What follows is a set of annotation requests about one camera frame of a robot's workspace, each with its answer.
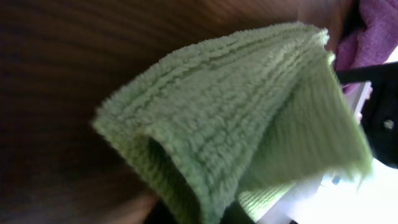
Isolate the light green cloth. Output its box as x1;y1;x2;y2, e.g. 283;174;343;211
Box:
93;22;373;223

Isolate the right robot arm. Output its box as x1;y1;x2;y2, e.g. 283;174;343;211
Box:
258;50;397;223

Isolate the crumpled purple cloth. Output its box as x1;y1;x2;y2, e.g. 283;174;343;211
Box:
334;0;398;94

